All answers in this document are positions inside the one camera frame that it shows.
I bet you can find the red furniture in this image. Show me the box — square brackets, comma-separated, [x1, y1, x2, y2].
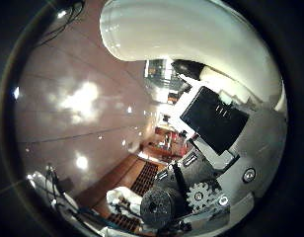
[154, 128, 190, 156]

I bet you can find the brown grid floor mat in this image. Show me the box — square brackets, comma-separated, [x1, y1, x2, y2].
[107, 160, 160, 233]

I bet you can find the white crumpled bundle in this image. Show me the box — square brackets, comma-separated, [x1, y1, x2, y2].
[106, 186, 144, 217]

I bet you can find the black cable bundle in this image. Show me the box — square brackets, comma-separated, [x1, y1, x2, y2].
[42, 163, 105, 229]

